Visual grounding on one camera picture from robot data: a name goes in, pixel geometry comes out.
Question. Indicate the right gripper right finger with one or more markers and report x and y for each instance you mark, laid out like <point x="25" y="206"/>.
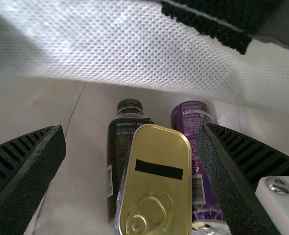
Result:
<point x="232" y="171"/>

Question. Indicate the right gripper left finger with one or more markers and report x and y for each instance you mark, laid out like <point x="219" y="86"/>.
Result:
<point x="17" y="176"/>

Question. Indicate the purple can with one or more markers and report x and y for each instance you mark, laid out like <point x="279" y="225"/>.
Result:
<point x="183" y="117"/>

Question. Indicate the gold rectangular tin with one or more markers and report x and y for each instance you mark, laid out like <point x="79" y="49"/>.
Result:
<point x="156" y="195"/>

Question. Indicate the dark coffee bottle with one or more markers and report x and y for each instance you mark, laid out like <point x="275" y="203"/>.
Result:
<point x="120" y="147"/>

